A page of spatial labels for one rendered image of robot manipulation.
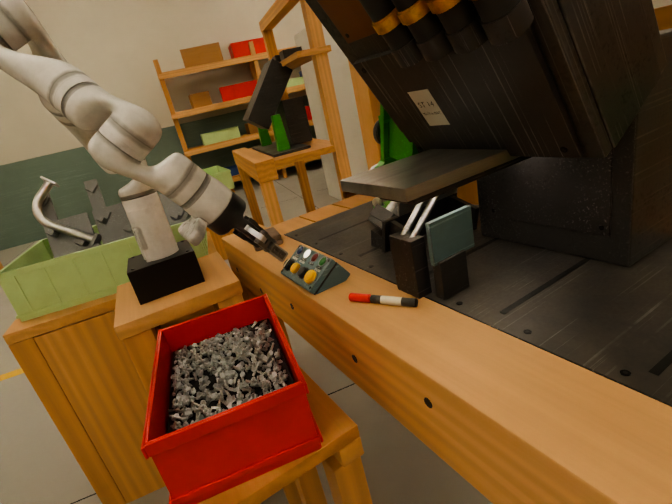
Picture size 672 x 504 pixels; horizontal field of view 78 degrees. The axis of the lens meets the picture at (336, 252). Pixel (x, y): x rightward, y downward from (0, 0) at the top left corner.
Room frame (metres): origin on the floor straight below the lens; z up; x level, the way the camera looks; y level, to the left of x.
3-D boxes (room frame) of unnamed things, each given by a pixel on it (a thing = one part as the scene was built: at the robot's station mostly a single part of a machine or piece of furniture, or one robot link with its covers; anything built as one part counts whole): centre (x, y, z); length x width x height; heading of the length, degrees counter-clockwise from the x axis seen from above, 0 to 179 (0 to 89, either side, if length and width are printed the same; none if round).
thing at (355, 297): (0.65, -0.06, 0.91); 0.13 x 0.02 x 0.02; 55
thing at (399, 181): (0.67, -0.24, 1.11); 0.39 x 0.16 x 0.03; 117
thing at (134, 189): (1.13, 0.48, 1.19); 0.09 x 0.09 x 0.17; 8
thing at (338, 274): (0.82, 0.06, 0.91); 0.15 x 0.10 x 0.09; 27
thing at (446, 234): (0.64, -0.19, 0.97); 0.10 x 0.02 x 0.14; 117
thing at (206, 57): (7.56, 0.63, 1.14); 3.01 x 0.54 x 2.28; 105
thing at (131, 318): (1.12, 0.48, 0.83); 0.32 x 0.32 x 0.04; 22
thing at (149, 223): (1.12, 0.48, 1.03); 0.09 x 0.09 x 0.17; 30
